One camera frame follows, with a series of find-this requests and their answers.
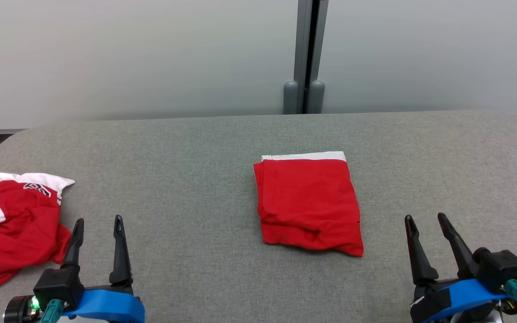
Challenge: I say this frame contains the grey rounded post foot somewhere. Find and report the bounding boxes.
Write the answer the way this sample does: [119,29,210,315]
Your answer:
[283,80,299,114]
[307,80,325,114]

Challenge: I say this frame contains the red shorts with white trim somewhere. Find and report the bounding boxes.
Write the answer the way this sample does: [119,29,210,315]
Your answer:
[253,151,364,258]

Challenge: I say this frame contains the red and white jersey shirt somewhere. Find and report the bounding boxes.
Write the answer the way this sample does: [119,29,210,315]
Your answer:
[0,172,75,296]

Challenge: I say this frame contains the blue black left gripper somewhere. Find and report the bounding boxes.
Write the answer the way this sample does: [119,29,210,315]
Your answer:
[4,215,146,323]

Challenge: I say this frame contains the grey vertical partition post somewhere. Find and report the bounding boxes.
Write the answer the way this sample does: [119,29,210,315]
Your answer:
[293,0,329,114]

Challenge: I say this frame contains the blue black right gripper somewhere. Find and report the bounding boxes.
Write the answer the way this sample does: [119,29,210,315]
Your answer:
[404,212,517,323]

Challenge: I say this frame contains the teal plug left camera cable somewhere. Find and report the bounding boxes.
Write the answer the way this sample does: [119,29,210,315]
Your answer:
[40,299,65,323]

